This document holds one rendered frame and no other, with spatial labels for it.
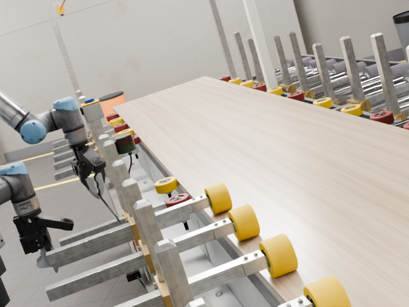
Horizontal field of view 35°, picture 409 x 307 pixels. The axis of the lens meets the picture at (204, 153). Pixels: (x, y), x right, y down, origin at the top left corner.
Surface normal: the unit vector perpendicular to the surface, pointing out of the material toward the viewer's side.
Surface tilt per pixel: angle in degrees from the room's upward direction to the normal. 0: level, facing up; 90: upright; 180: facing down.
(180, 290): 90
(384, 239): 0
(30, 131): 90
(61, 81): 90
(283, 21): 90
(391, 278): 0
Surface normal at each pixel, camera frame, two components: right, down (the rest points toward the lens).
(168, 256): 0.23, 0.18
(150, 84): -0.16, 0.29
